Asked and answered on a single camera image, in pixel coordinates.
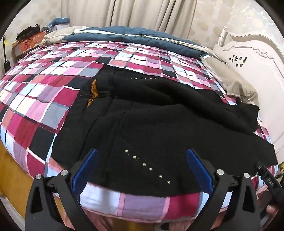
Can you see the person's right hand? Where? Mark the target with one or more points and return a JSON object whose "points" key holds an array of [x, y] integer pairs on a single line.
{"points": [[271, 210]]}

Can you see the black pants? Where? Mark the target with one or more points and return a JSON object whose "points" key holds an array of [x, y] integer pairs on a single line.
{"points": [[155, 122]]}

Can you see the plaid bed sheet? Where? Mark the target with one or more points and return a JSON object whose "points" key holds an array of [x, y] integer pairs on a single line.
{"points": [[44, 93]]}

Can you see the wooden bed frame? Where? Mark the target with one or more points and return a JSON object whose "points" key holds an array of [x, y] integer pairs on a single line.
{"points": [[11, 173]]}

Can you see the white carved headboard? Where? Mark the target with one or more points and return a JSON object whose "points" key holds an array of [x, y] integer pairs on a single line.
{"points": [[261, 73]]}

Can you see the cream curtain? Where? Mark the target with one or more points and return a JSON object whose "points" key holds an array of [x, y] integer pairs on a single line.
{"points": [[133, 13]]}

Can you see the blue and beige duvet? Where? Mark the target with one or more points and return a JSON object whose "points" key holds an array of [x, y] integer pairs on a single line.
{"points": [[133, 35]]}

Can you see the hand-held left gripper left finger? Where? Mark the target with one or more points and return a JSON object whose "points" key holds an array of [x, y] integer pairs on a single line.
{"points": [[85, 168]]}

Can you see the black handset with antenna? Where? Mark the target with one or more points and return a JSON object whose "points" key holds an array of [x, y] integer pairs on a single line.
{"points": [[6, 63]]}

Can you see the orange box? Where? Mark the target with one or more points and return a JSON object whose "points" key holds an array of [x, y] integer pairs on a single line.
{"points": [[24, 47]]}

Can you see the black bag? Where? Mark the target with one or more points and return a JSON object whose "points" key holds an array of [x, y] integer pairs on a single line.
{"points": [[27, 32]]}

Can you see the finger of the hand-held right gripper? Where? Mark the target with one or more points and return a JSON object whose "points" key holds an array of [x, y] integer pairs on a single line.
{"points": [[269, 181]]}

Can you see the beige pillow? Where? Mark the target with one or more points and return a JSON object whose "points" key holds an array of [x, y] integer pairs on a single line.
{"points": [[230, 82]]}

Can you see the blue cloth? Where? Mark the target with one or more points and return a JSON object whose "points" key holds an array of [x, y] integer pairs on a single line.
{"points": [[60, 21]]}

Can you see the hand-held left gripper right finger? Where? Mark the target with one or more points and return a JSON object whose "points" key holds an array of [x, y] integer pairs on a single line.
{"points": [[197, 171]]}

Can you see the dark headboard stickers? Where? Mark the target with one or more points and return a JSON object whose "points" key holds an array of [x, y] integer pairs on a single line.
{"points": [[238, 60]]}

